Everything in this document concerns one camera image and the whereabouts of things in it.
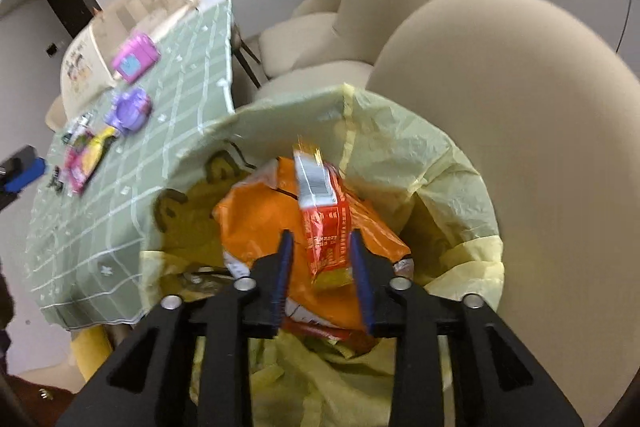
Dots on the mesh food cover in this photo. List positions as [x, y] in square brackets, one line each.
[125, 27]

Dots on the green checked tablecloth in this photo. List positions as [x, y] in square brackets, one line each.
[125, 187]

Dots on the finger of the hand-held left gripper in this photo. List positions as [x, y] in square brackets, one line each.
[27, 174]

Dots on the dark door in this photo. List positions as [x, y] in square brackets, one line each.
[75, 9]

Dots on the yellow cushion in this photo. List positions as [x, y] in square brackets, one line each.
[90, 352]

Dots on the wall switch panel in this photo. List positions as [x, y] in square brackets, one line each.
[55, 49]

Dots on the pile of snack wrappers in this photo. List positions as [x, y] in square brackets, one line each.
[85, 157]

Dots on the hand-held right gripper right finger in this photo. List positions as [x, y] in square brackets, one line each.
[361, 282]

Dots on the red snack packet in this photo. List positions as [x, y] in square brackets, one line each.
[325, 227]

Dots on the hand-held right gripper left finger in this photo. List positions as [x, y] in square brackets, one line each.
[284, 277]

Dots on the yellow plastic bin liner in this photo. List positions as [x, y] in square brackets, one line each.
[425, 167]

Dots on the purple plastic toy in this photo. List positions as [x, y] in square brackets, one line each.
[129, 109]

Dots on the pink toy box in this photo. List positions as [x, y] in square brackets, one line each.
[134, 58]

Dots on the orange snack bag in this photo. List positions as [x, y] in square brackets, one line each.
[250, 217]

